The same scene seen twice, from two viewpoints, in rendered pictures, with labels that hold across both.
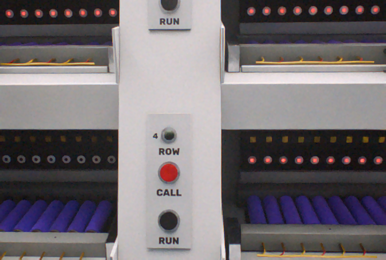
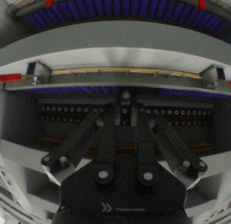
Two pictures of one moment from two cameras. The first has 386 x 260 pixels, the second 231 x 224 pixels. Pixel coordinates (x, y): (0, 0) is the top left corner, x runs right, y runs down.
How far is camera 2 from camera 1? 0.45 m
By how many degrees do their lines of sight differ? 14
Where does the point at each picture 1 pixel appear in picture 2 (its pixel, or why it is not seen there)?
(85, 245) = (9, 86)
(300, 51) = not seen: outside the picture
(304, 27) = not seen: hidden behind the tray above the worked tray
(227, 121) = not seen: outside the picture
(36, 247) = (23, 83)
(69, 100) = (12, 155)
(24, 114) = (24, 153)
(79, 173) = (53, 102)
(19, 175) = (79, 101)
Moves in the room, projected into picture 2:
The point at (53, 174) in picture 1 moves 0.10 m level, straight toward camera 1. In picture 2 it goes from (64, 102) to (33, 110)
